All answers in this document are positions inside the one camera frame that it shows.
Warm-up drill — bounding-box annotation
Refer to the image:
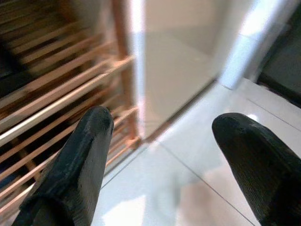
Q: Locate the wooden slatted shoe rack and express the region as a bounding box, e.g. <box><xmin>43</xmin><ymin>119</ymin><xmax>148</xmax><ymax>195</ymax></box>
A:
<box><xmin>0</xmin><ymin>0</ymin><xmax>142</xmax><ymax>222</ymax></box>

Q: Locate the dark doorway panel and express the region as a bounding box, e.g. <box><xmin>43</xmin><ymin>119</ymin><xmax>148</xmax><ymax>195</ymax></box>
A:
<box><xmin>256</xmin><ymin>4</ymin><xmax>301</xmax><ymax>109</ymax></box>

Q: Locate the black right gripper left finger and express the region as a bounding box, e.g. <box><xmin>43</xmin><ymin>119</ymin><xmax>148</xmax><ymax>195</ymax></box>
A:
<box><xmin>11</xmin><ymin>105</ymin><xmax>115</xmax><ymax>226</ymax></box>

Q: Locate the white door frame post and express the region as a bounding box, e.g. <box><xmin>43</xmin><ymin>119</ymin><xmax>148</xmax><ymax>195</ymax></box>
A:
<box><xmin>221</xmin><ymin>0</ymin><xmax>299</xmax><ymax>91</ymax></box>

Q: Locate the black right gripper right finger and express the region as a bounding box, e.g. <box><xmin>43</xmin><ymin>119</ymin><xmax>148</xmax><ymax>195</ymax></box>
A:
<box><xmin>211</xmin><ymin>112</ymin><xmax>301</xmax><ymax>226</ymax></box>

